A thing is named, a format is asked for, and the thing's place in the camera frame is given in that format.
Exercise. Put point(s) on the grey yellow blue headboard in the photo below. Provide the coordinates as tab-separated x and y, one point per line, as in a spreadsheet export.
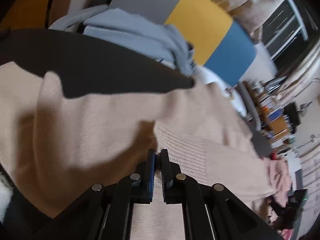
220	43

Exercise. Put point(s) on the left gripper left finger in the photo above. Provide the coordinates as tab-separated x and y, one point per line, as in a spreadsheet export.
149	176

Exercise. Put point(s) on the pink knit garment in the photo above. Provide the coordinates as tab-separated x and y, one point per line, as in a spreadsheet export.
279	179

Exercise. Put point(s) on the beige knit sweater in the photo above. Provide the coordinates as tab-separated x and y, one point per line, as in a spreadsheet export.
54	148

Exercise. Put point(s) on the cluttered wooden desk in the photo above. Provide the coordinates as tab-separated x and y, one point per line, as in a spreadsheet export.
276	123

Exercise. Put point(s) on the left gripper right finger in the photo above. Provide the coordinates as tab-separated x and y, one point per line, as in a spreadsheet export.
166	173

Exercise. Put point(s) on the dark window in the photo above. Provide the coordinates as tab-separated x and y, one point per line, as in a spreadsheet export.
287	30

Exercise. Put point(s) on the light blue garment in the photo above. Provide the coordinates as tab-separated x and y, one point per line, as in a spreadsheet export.
162	43

